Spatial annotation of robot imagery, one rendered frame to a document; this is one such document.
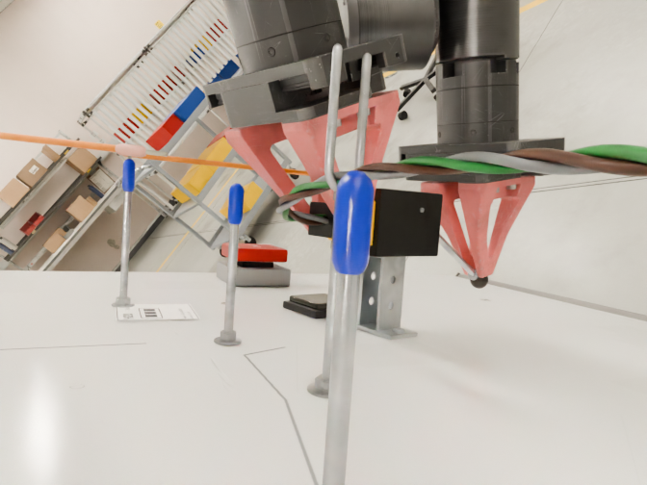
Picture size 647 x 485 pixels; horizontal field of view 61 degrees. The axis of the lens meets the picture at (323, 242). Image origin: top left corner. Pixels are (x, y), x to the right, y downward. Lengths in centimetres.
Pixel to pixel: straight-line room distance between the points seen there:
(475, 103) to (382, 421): 24
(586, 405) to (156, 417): 18
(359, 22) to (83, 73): 838
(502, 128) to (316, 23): 17
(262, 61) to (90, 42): 859
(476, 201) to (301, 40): 17
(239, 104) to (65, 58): 846
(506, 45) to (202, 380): 29
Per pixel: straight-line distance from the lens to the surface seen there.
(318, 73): 25
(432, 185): 40
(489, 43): 39
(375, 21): 37
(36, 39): 878
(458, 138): 39
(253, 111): 29
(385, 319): 35
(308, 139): 26
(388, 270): 34
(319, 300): 39
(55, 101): 856
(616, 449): 23
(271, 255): 50
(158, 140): 441
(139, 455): 18
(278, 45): 28
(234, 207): 29
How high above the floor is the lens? 127
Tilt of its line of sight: 23 degrees down
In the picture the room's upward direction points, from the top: 48 degrees counter-clockwise
